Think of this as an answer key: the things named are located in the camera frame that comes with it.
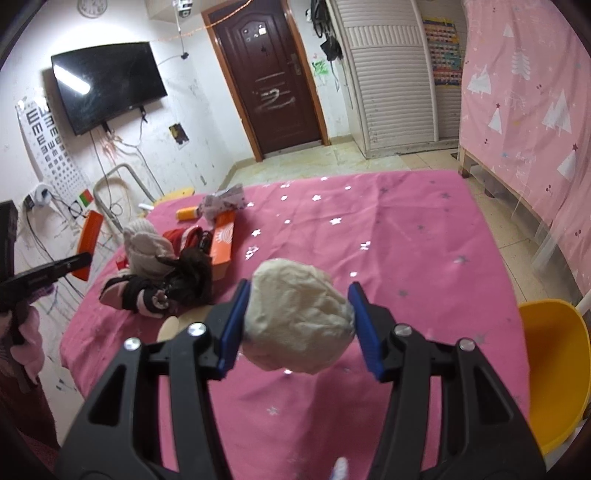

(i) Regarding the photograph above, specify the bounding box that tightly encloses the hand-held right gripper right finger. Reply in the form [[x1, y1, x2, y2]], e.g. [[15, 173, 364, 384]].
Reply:
[[347, 281, 548, 480]]

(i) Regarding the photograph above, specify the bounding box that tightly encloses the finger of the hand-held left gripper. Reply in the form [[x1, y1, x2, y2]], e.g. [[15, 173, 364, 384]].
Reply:
[[18, 252, 93, 296]]

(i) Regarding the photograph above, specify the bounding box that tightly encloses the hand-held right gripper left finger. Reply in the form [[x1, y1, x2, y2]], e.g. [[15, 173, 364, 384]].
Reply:
[[55, 279, 252, 480]]

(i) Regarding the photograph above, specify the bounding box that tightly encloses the cream oval plastic lid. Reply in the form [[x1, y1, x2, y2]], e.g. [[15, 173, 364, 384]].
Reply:
[[157, 308, 209, 343]]

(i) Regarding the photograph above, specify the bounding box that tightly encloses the yellow plastic bin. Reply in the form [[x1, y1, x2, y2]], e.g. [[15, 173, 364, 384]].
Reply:
[[517, 299, 591, 457]]

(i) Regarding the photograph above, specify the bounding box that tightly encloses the person's left forearm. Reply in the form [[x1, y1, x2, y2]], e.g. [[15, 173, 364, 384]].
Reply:
[[0, 360, 61, 462]]

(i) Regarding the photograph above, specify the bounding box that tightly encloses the person's left hand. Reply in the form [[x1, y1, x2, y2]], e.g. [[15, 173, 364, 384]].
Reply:
[[9, 302, 44, 381]]

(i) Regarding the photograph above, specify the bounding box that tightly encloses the flat orange packet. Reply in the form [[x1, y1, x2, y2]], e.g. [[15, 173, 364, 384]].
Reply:
[[73, 210, 105, 282]]

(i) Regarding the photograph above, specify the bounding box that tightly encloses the dark brown furry item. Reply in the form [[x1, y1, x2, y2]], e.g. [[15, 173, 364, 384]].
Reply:
[[161, 247, 215, 308]]

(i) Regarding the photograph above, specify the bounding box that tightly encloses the pink and black slipper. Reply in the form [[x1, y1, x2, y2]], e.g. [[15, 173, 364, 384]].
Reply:
[[100, 274, 168, 319]]

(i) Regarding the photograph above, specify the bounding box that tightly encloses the beige knit hat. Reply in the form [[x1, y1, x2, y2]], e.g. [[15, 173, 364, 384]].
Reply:
[[122, 219, 177, 282]]

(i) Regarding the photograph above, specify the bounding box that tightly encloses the orange cardboard box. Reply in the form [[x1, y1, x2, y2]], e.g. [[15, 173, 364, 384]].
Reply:
[[209, 211, 237, 281]]

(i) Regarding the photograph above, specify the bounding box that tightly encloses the eye test chart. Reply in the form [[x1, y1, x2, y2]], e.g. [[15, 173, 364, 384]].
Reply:
[[16, 96, 93, 206]]

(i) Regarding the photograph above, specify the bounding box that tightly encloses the pink star-print bed sheet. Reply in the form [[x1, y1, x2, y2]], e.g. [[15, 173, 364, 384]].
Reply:
[[60, 170, 532, 480]]

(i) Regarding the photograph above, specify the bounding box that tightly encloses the red cloth item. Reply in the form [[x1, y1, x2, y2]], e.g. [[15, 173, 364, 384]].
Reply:
[[163, 225, 212, 254]]

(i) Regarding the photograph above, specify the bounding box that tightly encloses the crumpled printed paper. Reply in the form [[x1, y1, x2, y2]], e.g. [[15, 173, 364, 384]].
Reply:
[[199, 183, 254, 227]]

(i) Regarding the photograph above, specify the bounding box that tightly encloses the yellow board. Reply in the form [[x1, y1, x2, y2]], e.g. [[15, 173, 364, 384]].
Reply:
[[152, 187, 195, 207]]

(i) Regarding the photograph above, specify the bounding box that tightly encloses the dark brown door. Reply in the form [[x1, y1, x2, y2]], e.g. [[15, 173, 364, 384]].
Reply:
[[206, 7, 329, 161]]

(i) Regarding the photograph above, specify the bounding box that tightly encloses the white louvered wardrobe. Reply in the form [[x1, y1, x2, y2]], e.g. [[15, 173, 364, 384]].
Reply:
[[330, 0, 465, 159]]

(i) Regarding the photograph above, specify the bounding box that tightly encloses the pink tree-print curtain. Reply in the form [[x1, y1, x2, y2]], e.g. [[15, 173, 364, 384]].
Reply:
[[458, 0, 591, 296]]

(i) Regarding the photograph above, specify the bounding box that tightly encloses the black hanging bag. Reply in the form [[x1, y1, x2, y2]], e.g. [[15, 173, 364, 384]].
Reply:
[[320, 36, 345, 63]]

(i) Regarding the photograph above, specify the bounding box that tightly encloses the metal chair frame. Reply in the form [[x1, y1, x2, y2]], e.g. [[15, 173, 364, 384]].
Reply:
[[93, 163, 164, 236]]

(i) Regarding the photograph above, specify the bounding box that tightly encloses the black wall television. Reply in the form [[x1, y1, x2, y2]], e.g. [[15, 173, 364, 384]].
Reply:
[[51, 41, 168, 136]]

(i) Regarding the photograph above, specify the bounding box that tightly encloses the wooden bed frame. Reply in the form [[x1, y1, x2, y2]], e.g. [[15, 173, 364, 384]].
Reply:
[[458, 143, 555, 241]]

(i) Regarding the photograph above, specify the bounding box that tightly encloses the colourful grid wall poster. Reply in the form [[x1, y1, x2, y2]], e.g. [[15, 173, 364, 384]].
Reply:
[[421, 16, 464, 88]]

